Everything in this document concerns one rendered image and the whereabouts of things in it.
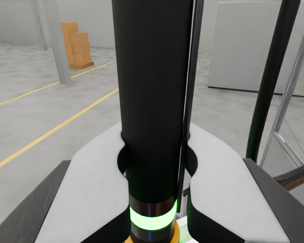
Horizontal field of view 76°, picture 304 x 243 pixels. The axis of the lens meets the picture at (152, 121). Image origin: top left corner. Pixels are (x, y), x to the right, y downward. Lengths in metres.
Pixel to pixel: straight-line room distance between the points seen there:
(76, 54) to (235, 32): 5.60
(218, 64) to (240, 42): 0.70
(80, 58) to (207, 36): 7.11
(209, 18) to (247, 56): 6.88
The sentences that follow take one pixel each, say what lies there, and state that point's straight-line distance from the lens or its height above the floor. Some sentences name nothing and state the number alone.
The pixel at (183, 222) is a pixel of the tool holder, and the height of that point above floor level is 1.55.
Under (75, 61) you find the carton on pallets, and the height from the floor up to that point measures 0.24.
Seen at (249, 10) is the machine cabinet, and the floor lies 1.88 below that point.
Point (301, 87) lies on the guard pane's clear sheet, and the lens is 1.47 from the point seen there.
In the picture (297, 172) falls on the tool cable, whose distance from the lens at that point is 0.29.
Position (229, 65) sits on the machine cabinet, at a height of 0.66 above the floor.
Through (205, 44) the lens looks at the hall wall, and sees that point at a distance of 12.24.
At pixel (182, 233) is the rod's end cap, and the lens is 0.20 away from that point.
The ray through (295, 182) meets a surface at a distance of 0.30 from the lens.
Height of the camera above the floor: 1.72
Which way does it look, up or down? 28 degrees down
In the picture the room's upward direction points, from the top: straight up
